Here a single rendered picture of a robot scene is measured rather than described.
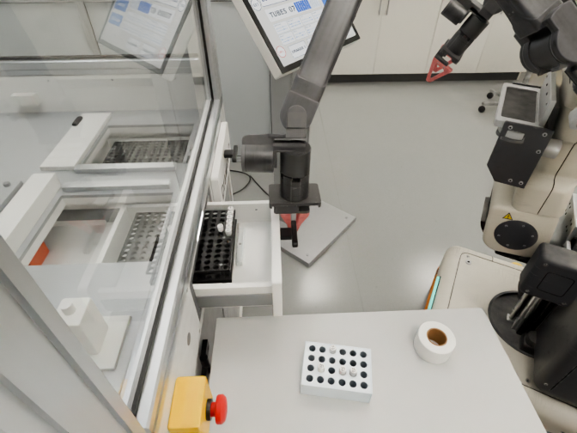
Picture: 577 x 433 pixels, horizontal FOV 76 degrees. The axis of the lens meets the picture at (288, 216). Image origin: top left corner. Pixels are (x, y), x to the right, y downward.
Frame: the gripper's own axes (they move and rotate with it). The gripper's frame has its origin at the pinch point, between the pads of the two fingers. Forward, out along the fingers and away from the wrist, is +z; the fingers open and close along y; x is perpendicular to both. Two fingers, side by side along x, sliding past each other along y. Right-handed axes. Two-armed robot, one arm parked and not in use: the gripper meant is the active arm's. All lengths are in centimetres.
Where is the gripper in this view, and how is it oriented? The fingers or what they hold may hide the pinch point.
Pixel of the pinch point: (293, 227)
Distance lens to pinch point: 79.5
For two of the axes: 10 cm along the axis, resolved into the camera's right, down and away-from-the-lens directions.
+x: 0.6, 6.5, -7.6
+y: -10.0, 0.3, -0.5
